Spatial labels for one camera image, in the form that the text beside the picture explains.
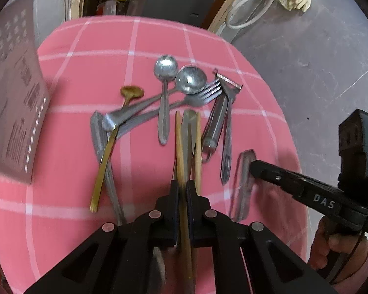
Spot wire loop peeler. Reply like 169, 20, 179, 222
229, 149, 257, 222

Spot ornate steel knife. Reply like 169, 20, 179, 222
220, 96, 233, 185

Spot steel utensil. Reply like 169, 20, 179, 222
90, 111, 126, 226

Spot steel fork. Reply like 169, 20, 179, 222
116, 79, 222, 140

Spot gold spoon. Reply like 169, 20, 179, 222
90, 86, 144, 213

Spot steel peeler tube handle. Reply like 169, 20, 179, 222
201, 68, 243, 163

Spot steel spoon round bowl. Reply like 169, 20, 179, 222
102, 66, 207, 131

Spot right hand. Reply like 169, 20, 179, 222
308, 216, 368, 284

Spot pink checked tablecloth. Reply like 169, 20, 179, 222
0, 16, 307, 293

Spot white perforated utensil basket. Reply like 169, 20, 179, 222
0, 4, 50, 184

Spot white hose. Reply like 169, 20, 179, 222
225, 0, 289, 31

